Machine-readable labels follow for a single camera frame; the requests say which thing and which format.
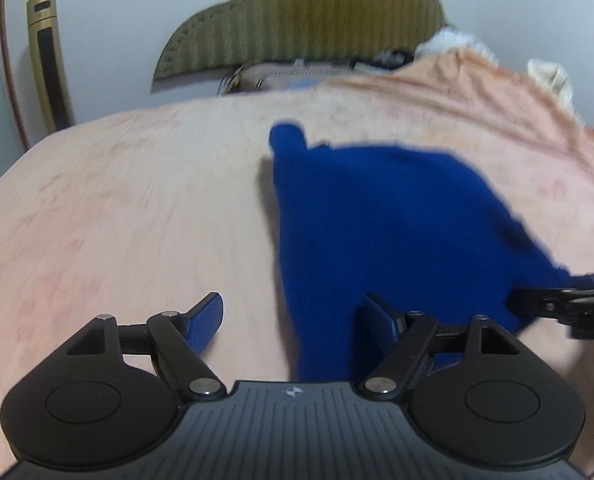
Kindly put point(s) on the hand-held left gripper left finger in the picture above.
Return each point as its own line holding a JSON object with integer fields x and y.
{"x": 206, "y": 321}

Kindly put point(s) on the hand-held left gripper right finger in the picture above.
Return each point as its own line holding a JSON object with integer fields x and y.
{"x": 381, "y": 321}

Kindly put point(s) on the blue knit sweater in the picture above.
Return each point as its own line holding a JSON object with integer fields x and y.
{"x": 387, "y": 220}

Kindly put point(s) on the pink bed blanket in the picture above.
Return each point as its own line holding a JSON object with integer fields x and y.
{"x": 127, "y": 210}

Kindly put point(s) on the cream cloth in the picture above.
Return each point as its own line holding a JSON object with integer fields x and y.
{"x": 552, "y": 82}

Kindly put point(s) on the dark cloth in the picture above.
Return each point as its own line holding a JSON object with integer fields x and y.
{"x": 387, "y": 58}

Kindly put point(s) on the white fluffy cloth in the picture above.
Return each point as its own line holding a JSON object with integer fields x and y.
{"x": 452, "y": 40}

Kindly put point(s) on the gold tower air conditioner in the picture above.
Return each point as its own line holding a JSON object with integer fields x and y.
{"x": 51, "y": 65}

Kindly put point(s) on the olive padded headboard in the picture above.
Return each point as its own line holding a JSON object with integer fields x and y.
{"x": 327, "y": 15}

